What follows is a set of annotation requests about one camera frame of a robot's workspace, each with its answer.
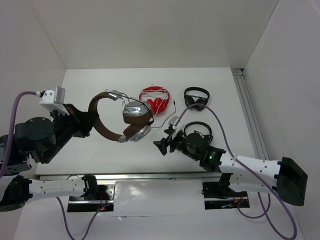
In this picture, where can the black headphones far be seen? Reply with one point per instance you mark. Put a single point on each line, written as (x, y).
(199, 101)

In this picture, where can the aluminium front rail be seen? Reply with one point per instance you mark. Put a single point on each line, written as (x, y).
(146, 177)

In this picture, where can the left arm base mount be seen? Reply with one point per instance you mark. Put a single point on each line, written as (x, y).
(103, 200)

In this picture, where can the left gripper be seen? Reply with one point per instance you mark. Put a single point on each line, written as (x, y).
(84, 121)

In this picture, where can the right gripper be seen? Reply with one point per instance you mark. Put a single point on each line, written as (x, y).
(162, 144)

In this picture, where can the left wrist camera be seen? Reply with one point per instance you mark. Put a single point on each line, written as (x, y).
(53, 99)

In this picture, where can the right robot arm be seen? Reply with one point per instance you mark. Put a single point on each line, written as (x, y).
(238, 174)

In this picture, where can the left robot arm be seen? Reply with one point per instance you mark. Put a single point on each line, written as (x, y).
(41, 139)

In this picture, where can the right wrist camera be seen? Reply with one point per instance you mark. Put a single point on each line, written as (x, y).
(174, 125)

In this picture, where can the brown silver headphones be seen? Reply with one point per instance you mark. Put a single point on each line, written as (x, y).
(137, 114)

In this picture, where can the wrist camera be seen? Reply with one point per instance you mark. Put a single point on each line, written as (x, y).
(174, 125)
(53, 99)

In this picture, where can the red headphones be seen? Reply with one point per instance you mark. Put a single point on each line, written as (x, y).
(158, 98)

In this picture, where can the aluminium side rail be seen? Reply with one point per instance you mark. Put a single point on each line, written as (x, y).
(255, 133)

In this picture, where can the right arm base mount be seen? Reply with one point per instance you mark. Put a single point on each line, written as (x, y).
(216, 198)

